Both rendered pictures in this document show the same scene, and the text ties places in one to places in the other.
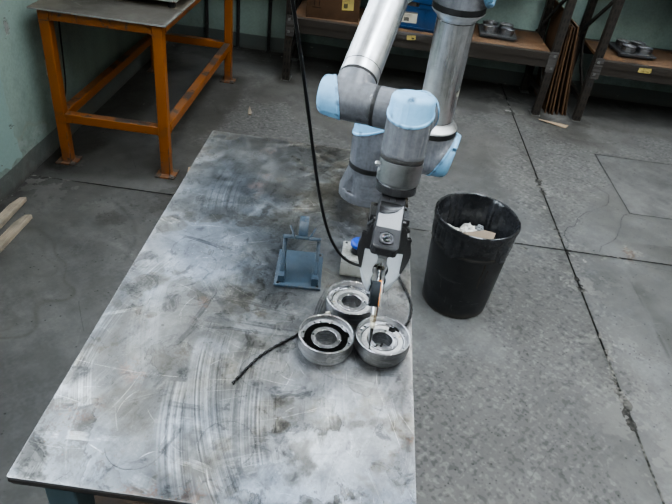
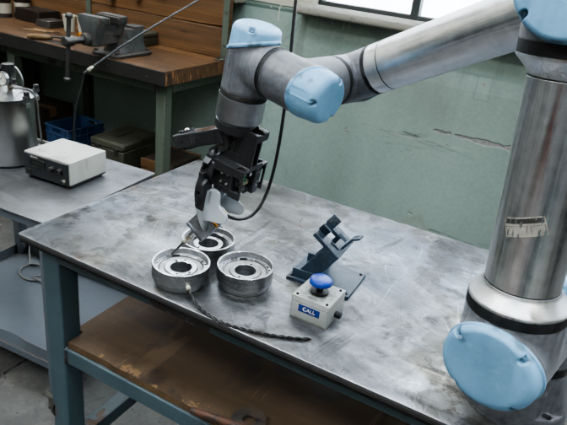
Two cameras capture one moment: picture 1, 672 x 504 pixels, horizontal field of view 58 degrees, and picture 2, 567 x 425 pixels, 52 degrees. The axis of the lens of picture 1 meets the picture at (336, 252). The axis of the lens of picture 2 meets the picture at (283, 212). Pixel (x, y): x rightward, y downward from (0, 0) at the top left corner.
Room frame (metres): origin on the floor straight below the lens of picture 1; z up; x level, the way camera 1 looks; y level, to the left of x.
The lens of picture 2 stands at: (1.40, -0.86, 1.38)
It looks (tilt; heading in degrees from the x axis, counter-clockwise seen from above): 25 degrees down; 116
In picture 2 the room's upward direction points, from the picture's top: 7 degrees clockwise
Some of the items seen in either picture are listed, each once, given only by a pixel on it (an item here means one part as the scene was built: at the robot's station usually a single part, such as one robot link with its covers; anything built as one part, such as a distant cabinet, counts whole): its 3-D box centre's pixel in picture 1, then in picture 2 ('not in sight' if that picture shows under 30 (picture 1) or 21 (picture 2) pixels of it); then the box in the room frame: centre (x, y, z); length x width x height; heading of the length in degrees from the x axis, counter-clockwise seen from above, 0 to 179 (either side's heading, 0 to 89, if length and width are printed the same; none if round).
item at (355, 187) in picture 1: (368, 177); (521, 371); (1.42, -0.06, 0.85); 0.15 x 0.15 x 0.10
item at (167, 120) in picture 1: (156, 51); not in sight; (3.42, 1.19, 0.39); 1.50 x 0.62 x 0.78; 0
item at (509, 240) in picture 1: (464, 258); not in sight; (2.02, -0.53, 0.21); 0.34 x 0.34 x 0.43
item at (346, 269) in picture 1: (357, 257); (320, 303); (1.09, -0.05, 0.82); 0.08 x 0.07 x 0.05; 0
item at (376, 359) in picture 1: (381, 342); (180, 271); (0.84, -0.11, 0.82); 0.10 x 0.10 x 0.04
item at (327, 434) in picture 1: (278, 263); (348, 276); (1.07, 0.13, 0.79); 1.20 x 0.60 x 0.02; 0
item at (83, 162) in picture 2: not in sight; (31, 119); (-0.02, 0.28, 0.83); 0.41 x 0.19 x 0.30; 4
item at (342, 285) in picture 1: (351, 304); (245, 274); (0.93, -0.05, 0.82); 0.10 x 0.10 x 0.04
